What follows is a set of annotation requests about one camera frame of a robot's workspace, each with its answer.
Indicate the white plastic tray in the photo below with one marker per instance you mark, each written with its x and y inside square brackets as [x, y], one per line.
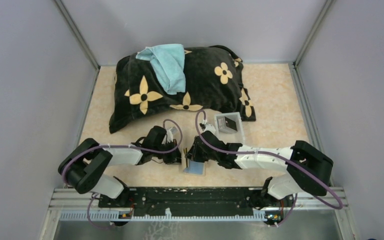
[239, 136]

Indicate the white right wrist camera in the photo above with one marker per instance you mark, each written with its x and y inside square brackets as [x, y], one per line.
[207, 127]

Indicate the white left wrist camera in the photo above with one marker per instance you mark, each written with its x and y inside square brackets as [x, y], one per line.
[171, 134]

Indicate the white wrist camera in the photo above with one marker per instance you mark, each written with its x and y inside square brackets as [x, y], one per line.
[207, 127]
[171, 134]

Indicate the black pillow with yellow flowers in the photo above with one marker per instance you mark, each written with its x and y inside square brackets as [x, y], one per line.
[213, 81]

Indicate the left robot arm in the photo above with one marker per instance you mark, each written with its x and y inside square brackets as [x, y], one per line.
[84, 169]

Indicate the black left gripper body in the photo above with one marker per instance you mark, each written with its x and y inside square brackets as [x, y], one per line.
[169, 158]

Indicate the beige card holder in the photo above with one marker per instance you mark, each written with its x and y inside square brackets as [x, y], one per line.
[190, 167]

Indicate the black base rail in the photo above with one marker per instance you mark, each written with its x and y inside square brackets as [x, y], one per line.
[195, 201]

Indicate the stack of credit cards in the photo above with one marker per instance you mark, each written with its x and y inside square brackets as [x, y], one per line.
[227, 125]

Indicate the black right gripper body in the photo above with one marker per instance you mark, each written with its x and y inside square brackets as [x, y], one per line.
[199, 154]

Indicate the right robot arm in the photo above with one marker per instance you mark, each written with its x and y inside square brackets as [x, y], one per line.
[304, 168]

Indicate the light blue towel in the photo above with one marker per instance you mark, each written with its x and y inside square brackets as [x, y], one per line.
[168, 62]

